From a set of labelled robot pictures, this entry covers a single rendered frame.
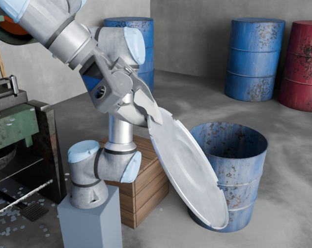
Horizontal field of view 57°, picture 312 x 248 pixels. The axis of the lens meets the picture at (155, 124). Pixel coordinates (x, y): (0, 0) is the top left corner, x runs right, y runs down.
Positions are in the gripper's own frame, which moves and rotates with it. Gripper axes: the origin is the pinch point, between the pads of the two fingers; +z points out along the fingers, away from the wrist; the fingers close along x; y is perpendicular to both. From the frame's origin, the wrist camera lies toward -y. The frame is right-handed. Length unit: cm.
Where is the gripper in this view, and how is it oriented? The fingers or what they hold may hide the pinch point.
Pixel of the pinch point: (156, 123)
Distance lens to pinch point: 59.0
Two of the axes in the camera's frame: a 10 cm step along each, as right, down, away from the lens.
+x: -7.1, 6.5, 2.7
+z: 7.0, 6.3, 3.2
